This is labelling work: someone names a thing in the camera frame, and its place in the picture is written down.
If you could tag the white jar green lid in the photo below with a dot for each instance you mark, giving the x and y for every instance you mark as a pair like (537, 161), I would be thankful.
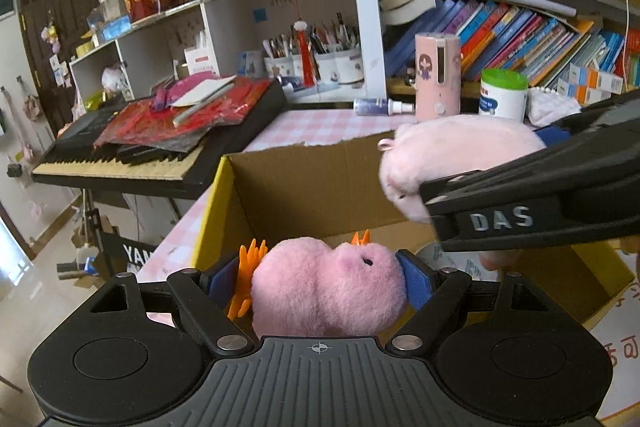
(500, 99)

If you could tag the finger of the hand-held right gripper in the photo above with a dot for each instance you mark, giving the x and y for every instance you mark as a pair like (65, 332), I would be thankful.
(552, 136)
(500, 219)

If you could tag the row of books slanted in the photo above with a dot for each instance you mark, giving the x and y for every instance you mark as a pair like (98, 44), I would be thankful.
(510, 37)

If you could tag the black keyboard stand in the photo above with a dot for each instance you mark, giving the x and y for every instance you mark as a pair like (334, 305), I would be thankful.
(135, 252)

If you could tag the magenta cloth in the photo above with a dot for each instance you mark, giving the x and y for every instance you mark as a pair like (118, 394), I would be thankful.
(165, 97)

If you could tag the cartoon printed mat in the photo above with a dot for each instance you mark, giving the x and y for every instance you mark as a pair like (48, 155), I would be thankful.
(622, 347)

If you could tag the white box red label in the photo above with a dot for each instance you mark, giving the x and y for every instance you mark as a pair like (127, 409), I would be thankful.
(202, 63)

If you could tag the white cubby shelf unit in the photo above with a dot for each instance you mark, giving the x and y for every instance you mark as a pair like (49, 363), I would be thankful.
(230, 17)

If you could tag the stack of old books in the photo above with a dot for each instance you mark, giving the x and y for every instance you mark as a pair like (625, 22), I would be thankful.
(407, 2)

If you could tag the white quilted pouch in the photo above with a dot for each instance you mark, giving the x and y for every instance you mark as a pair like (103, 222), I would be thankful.
(550, 104)

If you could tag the yellow cardboard box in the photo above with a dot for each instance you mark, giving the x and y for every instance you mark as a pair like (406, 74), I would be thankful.
(280, 187)

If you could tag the red plastic bag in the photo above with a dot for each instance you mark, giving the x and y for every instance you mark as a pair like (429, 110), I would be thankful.
(235, 99)

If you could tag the white printed packet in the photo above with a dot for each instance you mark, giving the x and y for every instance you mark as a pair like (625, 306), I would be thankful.
(450, 264)

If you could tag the small spray bottle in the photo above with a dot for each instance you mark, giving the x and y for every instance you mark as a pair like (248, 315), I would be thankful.
(370, 106)

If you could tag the white shelf post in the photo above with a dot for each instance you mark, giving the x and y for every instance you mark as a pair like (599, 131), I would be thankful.
(367, 7)

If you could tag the red tassel ornament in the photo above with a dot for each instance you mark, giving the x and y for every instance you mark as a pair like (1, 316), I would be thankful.
(306, 57)

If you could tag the black electronic keyboard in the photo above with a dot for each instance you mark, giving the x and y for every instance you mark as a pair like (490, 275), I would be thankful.
(220, 167)

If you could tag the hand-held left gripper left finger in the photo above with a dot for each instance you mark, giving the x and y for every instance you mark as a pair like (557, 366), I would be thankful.
(222, 277)

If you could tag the white plastic bag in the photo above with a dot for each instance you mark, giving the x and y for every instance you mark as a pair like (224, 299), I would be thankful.
(116, 82)

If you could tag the pink cylindrical device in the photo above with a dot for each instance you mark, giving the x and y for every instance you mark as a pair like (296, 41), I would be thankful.
(435, 82)

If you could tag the pink plush toy orange feet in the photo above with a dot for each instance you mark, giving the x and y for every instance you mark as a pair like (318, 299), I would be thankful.
(320, 287)

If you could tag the blue tissue pack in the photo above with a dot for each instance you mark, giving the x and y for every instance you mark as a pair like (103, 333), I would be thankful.
(112, 29)

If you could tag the pile of small boxes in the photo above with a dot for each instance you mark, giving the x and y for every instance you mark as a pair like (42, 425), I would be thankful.
(595, 82)

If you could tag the white notebook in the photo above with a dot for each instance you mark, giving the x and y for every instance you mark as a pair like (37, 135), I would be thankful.
(205, 91)

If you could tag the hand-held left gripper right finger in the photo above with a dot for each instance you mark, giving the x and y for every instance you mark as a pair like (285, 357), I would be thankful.
(412, 277)

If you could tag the pink plush pig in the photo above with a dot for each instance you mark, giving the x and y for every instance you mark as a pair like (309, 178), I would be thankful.
(450, 147)

